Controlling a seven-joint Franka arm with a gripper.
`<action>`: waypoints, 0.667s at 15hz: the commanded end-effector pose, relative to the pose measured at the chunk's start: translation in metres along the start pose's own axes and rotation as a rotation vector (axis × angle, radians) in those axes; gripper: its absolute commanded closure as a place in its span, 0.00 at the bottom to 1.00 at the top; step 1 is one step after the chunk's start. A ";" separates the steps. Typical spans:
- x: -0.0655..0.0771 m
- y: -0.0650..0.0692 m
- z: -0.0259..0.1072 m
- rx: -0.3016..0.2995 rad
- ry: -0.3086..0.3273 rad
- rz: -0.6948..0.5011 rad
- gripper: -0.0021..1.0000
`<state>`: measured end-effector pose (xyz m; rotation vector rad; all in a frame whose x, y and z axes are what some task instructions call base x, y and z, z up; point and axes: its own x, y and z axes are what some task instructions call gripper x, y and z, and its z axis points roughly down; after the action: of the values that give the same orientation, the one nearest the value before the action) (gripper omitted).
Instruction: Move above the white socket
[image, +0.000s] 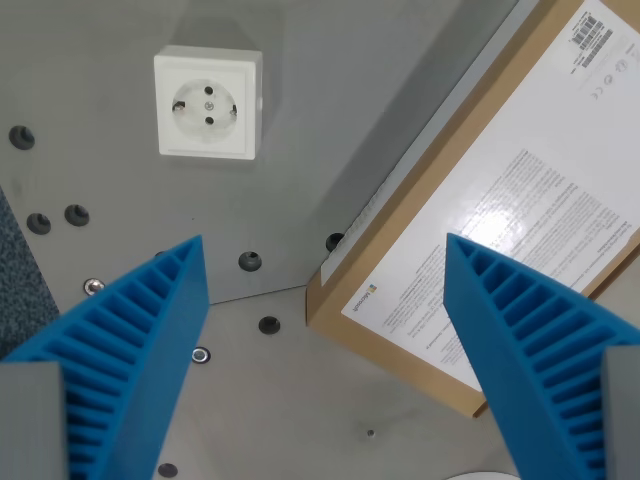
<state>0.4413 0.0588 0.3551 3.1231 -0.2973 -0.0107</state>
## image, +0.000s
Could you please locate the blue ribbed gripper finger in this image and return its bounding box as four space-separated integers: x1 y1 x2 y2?
443 232 640 480
0 234 210 480

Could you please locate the brown cardboard box white label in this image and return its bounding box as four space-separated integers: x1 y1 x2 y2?
305 0 640 418

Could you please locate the grey mounting plate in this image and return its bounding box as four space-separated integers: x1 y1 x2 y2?
0 0 542 321

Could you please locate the white wall socket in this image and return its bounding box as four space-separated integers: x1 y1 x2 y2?
153 44 264 161

